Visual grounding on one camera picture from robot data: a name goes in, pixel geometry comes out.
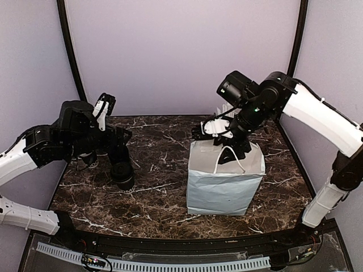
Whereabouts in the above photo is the black paper coffee cup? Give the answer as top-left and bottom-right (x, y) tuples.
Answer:
(113, 177), (135, 191)

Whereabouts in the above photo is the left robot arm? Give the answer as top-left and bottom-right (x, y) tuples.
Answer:
(1, 93), (134, 191)

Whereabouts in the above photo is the white slotted cable duct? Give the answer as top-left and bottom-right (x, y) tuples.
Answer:
(35, 242), (271, 271)

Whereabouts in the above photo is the green circuit board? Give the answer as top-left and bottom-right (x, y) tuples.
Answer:
(81, 254), (106, 267)

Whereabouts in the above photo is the black front table rail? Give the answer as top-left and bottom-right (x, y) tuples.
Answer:
(50, 229), (313, 256)

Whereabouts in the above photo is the stack of paper cups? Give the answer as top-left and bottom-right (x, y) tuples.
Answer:
(77, 151), (99, 171)

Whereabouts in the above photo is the white paper bag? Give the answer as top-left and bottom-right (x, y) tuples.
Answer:
(186, 140), (265, 215)

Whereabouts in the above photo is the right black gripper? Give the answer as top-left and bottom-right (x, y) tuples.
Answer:
(213, 98), (272, 164)

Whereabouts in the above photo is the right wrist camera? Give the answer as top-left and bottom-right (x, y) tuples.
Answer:
(191, 117), (233, 141)

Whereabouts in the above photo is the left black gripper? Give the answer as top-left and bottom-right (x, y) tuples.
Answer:
(65, 124), (132, 158)

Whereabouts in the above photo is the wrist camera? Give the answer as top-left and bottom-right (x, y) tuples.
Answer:
(93, 93), (116, 131)
(191, 117), (233, 141)

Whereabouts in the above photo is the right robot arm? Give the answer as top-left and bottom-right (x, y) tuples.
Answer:
(217, 71), (362, 246)

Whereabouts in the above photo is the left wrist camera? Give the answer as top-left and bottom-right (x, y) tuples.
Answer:
(93, 93), (116, 131)

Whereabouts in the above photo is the left black frame post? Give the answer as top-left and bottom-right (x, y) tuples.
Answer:
(56, 0), (87, 101)

